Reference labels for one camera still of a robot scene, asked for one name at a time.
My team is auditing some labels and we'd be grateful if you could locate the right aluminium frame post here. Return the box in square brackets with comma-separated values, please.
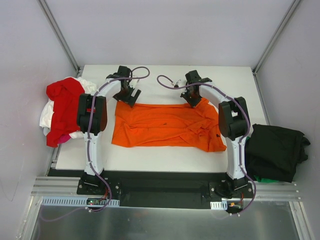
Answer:
[252, 0, 303, 76]

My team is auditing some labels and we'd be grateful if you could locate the left slotted cable duct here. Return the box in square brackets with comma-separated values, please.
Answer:
[42, 196, 120, 208]

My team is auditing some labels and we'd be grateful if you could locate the left aluminium frame post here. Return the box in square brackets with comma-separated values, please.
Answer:
[37, 0, 82, 77]

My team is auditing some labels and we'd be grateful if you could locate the slotted cable duct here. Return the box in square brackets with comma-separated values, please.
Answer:
[210, 200, 228, 211]
[42, 196, 120, 208]

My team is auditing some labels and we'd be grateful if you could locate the orange t-shirt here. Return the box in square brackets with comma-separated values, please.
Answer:
[111, 98, 227, 153]

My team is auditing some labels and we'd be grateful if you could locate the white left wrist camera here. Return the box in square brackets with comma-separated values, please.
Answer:
[129, 78, 140, 89]

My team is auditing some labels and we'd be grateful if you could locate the white t-shirt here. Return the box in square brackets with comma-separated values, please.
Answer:
[39, 77, 97, 141]

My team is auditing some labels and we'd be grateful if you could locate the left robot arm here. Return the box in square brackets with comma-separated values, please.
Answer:
[76, 65, 141, 195]

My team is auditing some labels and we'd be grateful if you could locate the right slotted cable duct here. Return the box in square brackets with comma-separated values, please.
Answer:
[210, 200, 228, 211]

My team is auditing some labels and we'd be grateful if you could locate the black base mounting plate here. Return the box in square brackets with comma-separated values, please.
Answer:
[76, 170, 254, 209]

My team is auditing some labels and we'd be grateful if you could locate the red t-shirt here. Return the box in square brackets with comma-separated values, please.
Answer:
[46, 77, 85, 148]

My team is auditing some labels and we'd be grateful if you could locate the green t-shirt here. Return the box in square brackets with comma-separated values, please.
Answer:
[254, 175, 279, 184]

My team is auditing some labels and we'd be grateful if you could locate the aluminium frame post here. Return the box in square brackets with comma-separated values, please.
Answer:
[252, 0, 303, 76]
[37, 0, 82, 77]

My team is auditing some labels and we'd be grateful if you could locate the black t-shirt stack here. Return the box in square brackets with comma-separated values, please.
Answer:
[245, 124, 311, 183]

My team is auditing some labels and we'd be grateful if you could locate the pink garment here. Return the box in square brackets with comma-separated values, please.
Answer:
[58, 134, 71, 144]

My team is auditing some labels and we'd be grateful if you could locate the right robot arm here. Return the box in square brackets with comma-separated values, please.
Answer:
[180, 70, 250, 199]

